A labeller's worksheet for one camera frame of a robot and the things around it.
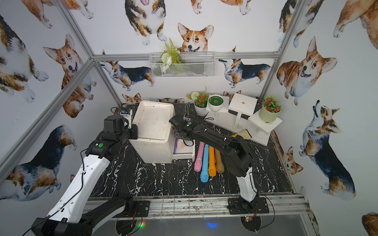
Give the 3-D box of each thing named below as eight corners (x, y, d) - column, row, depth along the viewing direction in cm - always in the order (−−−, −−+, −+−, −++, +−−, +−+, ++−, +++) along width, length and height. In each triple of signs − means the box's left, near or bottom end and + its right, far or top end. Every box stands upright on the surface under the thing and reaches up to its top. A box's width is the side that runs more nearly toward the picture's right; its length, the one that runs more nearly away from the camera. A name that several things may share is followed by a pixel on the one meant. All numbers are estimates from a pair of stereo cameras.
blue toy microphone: (200, 182, 84) (200, 180, 81) (204, 146, 98) (204, 144, 95) (208, 183, 84) (208, 181, 81) (211, 147, 98) (211, 144, 95)
